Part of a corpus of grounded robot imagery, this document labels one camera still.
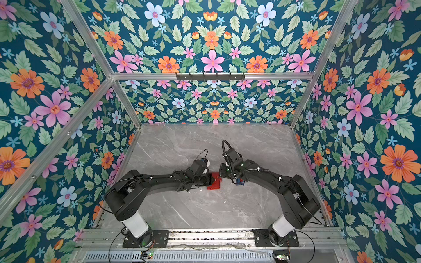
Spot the aluminium frame left beam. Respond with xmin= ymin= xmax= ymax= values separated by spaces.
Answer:
xmin=1 ymin=77 xmax=113 ymax=225

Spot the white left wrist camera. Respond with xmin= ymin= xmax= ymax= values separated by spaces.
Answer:
xmin=190 ymin=158 xmax=210 ymax=176

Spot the aluminium frame corner post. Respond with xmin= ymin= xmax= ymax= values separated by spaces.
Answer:
xmin=61 ymin=1 xmax=141 ymax=129

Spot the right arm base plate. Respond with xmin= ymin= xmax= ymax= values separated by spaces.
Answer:
xmin=252 ymin=229 xmax=299 ymax=248

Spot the aluminium frame back beam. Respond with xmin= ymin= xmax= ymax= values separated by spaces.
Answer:
xmin=112 ymin=72 xmax=314 ymax=81

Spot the red leather card holder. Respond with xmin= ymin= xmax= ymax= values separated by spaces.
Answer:
xmin=207 ymin=172 xmax=222 ymax=190

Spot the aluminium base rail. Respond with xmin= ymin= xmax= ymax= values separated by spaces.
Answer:
xmin=76 ymin=227 xmax=348 ymax=252

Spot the aluminium frame right post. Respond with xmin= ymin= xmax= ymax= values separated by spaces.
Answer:
xmin=289 ymin=0 xmax=358 ymax=130

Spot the blue card stand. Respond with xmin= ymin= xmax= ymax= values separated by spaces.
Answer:
xmin=235 ymin=178 xmax=244 ymax=186

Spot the aluminium frame beam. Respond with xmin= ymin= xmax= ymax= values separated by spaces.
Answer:
xmin=112 ymin=72 xmax=314 ymax=81
xmin=1 ymin=77 xmax=113 ymax=225

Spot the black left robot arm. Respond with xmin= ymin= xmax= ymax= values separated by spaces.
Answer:
xmin=105 ymin=168 xmax=216 ymax=240

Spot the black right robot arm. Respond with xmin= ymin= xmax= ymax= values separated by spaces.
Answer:
xmin=219 ymin=149 xmax=321 ymax=246

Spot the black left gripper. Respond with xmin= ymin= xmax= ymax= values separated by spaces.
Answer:
xmin=192 ymin=173 xmax=217 ymax=187

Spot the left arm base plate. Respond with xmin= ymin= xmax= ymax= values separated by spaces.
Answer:
xmin=122 ymin=230 xmax=169 ymax=248

